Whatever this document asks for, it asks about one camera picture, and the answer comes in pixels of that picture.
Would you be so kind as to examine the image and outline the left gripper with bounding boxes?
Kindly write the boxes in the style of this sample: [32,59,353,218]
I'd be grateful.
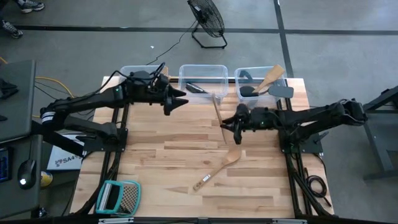
[124,70,190,116]

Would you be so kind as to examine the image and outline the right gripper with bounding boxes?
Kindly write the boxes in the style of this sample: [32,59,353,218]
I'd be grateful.
[220,103,277,146]

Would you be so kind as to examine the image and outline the curved wooden spatula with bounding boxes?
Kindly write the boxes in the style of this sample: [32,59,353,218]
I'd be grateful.
[211,92,228,145]

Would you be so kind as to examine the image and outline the wooden spoon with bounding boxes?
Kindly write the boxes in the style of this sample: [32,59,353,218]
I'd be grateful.
[192,146,243,192]

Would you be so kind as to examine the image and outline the black spatula plain handle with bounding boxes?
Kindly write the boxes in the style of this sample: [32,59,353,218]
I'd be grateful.
[253,85,295,100]

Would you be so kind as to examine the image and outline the clear plastic bin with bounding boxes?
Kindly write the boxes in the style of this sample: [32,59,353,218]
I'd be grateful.
[234,65,289,108]
[118,64,170,105]
[178,64,229,106]

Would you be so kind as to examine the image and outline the black floor fan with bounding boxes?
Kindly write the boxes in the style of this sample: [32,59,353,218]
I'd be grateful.
[187,0,228,50]

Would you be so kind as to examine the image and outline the teal box grater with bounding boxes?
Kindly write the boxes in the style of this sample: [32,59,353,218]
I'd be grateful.
[95,179,142,218]

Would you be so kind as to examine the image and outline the white printed box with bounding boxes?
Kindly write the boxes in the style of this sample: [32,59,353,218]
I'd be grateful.
[46,144,85,171]

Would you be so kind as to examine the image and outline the black metal stand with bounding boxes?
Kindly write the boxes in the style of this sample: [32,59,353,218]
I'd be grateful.
[343,85,398,182]

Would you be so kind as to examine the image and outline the yellow round object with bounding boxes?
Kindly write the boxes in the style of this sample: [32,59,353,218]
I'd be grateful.
[40,170,54,188]

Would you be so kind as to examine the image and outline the grey side table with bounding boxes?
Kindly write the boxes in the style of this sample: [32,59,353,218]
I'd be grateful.
[0,59,37,144]

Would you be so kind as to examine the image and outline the black computer mouse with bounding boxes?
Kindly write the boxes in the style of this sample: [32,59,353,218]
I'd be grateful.
[17,159,37,190]

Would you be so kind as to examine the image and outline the black object on side table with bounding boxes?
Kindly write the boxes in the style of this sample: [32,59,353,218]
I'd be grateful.
[0,78,19,101]

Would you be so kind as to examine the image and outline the person's shoe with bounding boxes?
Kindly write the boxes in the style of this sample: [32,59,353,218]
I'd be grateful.
[1,20,24,39]
[17,0,46,14]

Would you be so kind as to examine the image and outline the black keyboard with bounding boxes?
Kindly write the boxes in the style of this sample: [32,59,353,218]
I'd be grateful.
[0,146,12,184]

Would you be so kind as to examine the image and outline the grey desk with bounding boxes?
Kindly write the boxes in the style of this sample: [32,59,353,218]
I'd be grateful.
[0,134,44,220]

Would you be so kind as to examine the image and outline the black aluminium frame rail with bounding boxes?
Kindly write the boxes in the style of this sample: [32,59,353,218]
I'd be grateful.
[275,93,304,217]
[284,93,333,217]
[74,105,123,215]
[91,104,131,215]
[169,77,290,84]
[0,216,398,224]

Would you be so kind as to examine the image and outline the black frame bracket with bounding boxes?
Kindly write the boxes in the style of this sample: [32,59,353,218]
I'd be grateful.
[238,70,253,85]

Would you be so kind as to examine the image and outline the black fan power cord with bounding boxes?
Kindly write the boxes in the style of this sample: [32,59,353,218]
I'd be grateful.
[145,20,199,67]

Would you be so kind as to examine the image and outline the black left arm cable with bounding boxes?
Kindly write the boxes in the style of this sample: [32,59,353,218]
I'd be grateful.
[93,62,166,94]

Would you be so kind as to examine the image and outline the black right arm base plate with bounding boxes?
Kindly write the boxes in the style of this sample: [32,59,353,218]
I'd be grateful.
[278,129,325,156]

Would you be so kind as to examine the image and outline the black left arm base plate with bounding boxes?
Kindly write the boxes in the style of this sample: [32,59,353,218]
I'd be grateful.
[82,127,129,153]

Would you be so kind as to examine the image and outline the coiled black cable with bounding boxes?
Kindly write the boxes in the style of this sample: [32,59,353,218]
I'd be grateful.
[303,167,333,208]

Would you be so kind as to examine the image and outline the silver frame bracket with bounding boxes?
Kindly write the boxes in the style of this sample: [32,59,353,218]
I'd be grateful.
[272,218,308,224]
[98,217,134,224]

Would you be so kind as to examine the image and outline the yellow floor cable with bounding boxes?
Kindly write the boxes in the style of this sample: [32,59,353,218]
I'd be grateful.
[32,76,74,119]

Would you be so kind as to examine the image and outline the black floor cable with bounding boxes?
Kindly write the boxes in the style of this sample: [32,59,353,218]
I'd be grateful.
[34,79,75,103]

